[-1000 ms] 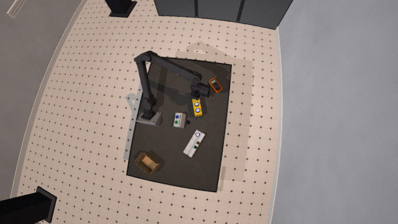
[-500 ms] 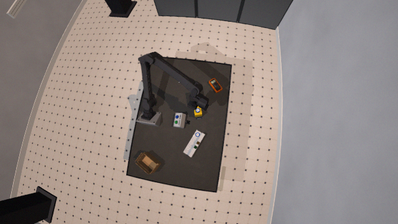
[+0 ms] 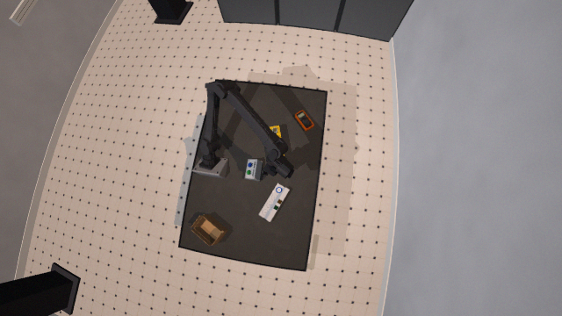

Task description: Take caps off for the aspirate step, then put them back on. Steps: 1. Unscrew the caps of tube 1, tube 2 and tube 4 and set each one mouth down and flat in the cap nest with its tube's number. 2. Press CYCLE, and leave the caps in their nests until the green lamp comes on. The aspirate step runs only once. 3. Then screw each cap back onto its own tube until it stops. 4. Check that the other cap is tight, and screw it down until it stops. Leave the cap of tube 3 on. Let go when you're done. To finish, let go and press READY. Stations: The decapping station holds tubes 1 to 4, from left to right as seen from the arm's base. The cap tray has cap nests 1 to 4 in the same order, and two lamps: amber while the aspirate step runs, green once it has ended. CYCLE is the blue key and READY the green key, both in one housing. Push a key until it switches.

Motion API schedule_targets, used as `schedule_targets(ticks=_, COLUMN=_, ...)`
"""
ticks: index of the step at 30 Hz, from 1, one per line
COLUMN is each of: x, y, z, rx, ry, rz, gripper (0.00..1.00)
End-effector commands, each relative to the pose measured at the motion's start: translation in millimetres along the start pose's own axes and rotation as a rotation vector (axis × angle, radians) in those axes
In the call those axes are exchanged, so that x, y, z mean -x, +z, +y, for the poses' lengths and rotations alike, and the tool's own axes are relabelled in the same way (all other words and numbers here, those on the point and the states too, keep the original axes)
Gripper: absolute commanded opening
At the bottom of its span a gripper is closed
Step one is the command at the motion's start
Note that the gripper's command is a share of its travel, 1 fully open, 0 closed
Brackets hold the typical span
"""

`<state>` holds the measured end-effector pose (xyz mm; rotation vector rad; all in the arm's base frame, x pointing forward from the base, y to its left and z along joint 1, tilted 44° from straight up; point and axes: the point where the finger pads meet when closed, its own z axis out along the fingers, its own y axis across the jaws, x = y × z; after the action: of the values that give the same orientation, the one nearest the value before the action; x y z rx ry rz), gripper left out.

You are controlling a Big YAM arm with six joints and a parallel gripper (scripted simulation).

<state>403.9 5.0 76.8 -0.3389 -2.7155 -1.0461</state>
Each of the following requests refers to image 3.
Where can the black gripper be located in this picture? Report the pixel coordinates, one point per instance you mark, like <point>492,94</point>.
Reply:
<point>267,169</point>

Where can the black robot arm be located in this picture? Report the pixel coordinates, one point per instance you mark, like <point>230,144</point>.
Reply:
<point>230,91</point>

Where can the small open brown cardboard box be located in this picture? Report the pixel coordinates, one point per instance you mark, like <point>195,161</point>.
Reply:
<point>212,230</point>

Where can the white key housing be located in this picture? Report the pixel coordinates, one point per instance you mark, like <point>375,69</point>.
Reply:
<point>255,169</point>

